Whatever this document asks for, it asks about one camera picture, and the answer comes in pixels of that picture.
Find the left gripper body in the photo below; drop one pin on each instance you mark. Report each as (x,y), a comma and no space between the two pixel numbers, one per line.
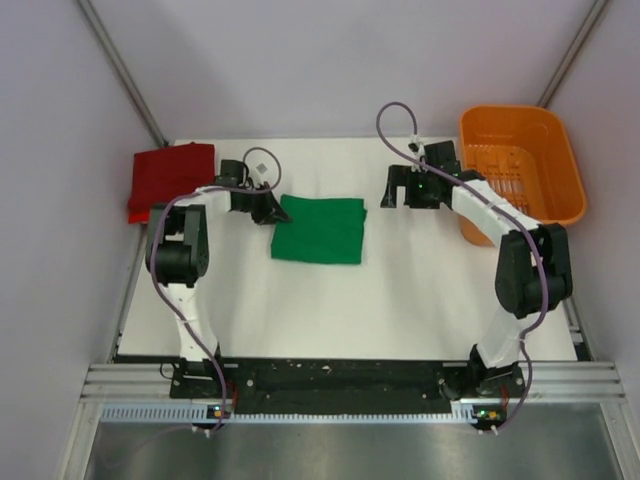
(252,202)

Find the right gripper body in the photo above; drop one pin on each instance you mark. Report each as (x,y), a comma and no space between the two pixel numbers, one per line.
(420,193)

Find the green t shirt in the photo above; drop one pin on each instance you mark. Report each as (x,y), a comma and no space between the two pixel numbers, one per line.
(324,231)

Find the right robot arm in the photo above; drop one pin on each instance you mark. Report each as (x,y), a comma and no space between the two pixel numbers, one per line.
(533,273)

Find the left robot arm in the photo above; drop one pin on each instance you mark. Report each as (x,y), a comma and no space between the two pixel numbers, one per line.
(177,250)

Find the folded red t shirt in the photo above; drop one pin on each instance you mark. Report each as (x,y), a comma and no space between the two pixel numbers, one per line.
(161,175)

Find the orange plastic basket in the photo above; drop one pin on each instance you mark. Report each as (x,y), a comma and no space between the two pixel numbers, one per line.
(525,154)

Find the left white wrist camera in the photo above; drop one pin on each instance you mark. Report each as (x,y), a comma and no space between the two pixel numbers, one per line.
(259,175)

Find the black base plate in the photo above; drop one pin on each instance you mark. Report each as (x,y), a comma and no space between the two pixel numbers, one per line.
(342,386)

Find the left corner metal post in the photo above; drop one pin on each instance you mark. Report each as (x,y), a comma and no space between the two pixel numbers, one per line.
(121,71)

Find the corner metal post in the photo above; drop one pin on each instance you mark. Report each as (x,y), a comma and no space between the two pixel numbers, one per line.
(121,71)
(587,28)

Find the aluminium frame rail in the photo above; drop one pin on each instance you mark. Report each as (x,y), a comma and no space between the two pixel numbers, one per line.
(552,382)

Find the right corner metal post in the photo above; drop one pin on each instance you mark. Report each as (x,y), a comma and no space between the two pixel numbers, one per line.
(587,28)

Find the grey slotted cable duct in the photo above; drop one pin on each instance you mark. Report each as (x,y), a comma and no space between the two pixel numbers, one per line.
(208,414)

